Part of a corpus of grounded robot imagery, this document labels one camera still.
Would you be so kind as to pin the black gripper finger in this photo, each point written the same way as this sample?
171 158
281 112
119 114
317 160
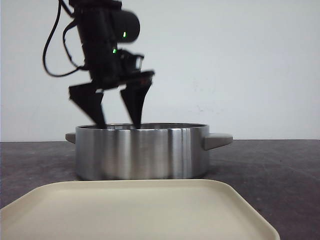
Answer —
133 97
86 97

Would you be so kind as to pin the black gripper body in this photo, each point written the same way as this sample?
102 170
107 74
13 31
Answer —
103 63

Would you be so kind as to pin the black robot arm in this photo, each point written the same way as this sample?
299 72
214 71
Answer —
102 25

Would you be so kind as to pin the stainless steel steamer pot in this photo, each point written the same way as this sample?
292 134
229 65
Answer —
154 151

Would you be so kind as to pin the cream plastic tray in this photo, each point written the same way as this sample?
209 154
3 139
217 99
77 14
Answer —
182 209

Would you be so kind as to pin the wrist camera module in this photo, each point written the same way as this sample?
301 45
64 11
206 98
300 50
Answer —
130 63

